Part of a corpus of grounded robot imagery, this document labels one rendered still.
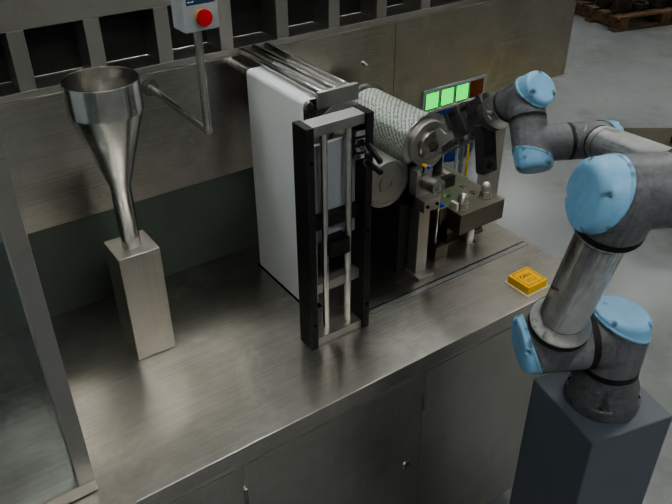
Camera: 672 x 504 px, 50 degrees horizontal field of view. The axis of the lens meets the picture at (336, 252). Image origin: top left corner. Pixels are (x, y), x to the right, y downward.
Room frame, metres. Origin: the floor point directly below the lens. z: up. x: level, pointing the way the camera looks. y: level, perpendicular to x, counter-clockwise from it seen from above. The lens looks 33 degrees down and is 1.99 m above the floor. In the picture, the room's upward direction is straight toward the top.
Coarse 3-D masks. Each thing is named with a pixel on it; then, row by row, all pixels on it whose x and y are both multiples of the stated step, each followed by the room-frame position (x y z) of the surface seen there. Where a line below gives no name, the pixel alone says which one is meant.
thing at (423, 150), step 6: (426, 132) 1.59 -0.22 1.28; (432, 132) 1.59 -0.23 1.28; (420, 138) 1.59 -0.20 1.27; (426, 138) 1.58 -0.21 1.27; (432, 138) 1.59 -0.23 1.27; (420, 144) 1.58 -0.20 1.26; (426, 144) 1.58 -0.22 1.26; (432, 144) 1.59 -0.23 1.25; (438, 144) 1.60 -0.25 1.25; (420, 150) 1.57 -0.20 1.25; (426, 150) 1.58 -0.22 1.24; (432, 150) 1.60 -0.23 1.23; (420, 156) 1.59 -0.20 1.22; (426, 156) 1.58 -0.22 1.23; (432, 156) 1.59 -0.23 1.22
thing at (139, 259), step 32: (96, 128) 1.22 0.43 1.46; (128, 128) 1.25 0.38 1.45; (96, 160) 1.25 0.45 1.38; (128, 160) 1.26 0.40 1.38; (128, 192) 1.28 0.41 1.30; (128, 224) 1.27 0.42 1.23; (128, 256) 1.24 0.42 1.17; (160, 256) 1.27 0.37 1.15; (128, 288) 1.23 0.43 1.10; (160, 288) 1.27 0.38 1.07; (128, 320) 1.24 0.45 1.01; (160, 320) 1.26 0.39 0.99
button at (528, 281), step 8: (520, 272) 1.53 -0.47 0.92; (528, 272) 1.53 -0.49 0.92; (536, 272) 1.53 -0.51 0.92; (512, 280) 1.50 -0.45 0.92; (520, 280) 1.49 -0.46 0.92; (528, 280) 1.49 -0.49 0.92; (536, 280) 1.49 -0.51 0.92; (544, 280) 1.49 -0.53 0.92; (520, 288) 1.48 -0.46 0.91; (528, 288) 1.46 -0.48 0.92; (536, 288) 1.48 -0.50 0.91
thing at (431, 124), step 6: (432, 120) 1.61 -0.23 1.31; (420, 126) 1.59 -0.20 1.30; (426, 126) 1.59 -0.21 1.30; (432, 126) 1.60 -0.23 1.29; (438, 126) 1.61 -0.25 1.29; (444, 126) 1.63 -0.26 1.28; (420, 132) 1.58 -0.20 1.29; (414, 138) 1.57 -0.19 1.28; (414, 144) 1.57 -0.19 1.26; (414, 150) 1.57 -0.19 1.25; (414, 156) 1.57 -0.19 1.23; (438, 156) 1.62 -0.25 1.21; (414, 162) 1.58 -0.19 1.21; (420, 162) 1.59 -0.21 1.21; (426, 162) 1.60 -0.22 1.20; (432, 162) 1.61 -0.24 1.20
